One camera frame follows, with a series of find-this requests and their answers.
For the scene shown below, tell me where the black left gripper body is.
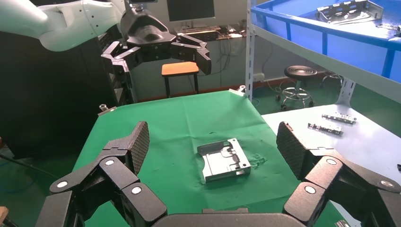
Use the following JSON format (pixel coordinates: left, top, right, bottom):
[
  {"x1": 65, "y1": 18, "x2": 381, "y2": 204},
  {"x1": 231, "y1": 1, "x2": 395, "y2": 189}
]
[{"x1": 120, "y1": 9, "x2": 177, "y2": 62}]

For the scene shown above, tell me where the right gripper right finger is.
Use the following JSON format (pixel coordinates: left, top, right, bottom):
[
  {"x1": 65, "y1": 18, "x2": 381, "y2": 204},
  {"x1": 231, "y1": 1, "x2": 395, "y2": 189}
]
[{"x1": 276, "y1": 121, "x2": 401, "y2": 227}]

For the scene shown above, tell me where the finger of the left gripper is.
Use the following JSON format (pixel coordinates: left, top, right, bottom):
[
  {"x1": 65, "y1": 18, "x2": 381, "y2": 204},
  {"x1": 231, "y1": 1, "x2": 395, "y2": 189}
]
[
  {"x1": 171, "y1": 33, "x2": 212, "y2": 76},
  {"x1": 100, "y1": 41, "x2": 144, "y2": 90}
]

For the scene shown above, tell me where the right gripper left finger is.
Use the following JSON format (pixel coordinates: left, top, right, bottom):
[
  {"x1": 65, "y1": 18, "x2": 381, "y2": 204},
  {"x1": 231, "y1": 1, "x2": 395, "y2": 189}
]
[{"x1": 34, "y1": 121, "x2": 168, "y2": 227}]

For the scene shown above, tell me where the silver sheet metal bracket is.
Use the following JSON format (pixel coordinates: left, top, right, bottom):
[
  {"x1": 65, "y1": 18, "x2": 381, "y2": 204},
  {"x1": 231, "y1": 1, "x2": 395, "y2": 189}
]
[
  {"x1": 315, "y1": 0, "x2": 385, "y2": 26},
  {"x1": 196, "y1": 138, "x2": 252, "y2": 184}
]

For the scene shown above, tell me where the wooden top stool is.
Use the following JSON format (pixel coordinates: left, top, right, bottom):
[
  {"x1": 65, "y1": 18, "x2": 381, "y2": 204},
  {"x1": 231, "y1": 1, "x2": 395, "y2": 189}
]
[{"x1": 161, "y1": 61, "x2": 201, "y2": 99}]

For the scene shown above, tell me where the cluttered work desk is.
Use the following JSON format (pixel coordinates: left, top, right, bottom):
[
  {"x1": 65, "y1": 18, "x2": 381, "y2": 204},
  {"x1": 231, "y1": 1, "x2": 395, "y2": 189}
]
[{"x1": 174, "y1": 24, "x2": 249, "y2": 42}]

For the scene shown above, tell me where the white paper sheet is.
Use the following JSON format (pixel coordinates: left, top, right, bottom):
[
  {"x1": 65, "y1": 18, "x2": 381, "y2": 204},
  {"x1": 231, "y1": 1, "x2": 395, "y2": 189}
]
[{"x1": 262, "y1": 103, "x2": 401, "y2": 227}]

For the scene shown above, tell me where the black computer monitor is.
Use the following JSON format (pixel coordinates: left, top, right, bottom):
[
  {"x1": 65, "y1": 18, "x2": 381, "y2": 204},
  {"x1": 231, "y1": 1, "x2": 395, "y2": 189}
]
[{"x1": 166, "y1": 0, "x2": 217, "y2": 29}]

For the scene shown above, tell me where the small silver clip strip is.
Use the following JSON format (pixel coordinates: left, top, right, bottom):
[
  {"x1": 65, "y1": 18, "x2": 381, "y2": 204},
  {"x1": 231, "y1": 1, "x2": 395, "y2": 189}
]
[
  {"x1": 322, "y1": 113, "x2": 358, "y2": 125},
  {"x1": 307, "y1": 122, "x2": 344, "y2": 136}
]

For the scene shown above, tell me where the white perforated shelf upright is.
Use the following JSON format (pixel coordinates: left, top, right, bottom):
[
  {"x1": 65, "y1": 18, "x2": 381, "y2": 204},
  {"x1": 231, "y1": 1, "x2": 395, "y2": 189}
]
[
  {"x1": 335, "y1": 78, "x2": 357, "y2": 106},
  {"x1": 245, "y1": 0, "x2": 255, "y2": 102}
]

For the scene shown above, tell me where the green table cloth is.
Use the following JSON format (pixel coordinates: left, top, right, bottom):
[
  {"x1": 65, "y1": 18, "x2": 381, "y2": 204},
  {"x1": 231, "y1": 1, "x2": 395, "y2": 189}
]
[{"x1": 72, "y1": 90, "x2": 346, "y2": 227}]

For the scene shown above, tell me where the stool wheel base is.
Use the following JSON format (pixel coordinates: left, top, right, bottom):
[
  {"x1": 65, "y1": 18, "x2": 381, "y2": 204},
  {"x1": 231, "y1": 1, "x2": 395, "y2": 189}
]
[{"x1": 275, "y1": 65, "x2": 318, "y2": 111}]

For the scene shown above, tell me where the white metal shelf deck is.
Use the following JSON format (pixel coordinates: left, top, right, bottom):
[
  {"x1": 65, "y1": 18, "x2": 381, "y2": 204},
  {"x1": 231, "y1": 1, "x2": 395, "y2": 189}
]
[{"x1": 247, "y1": 22, "x2": 401, "y2": 105}]

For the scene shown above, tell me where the blue plastic bin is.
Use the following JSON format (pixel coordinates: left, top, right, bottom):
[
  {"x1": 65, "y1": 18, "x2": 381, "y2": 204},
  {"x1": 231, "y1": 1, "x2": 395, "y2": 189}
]
[{"x1": 250, "y1": 0, "x2": 401, "y2": 84}]

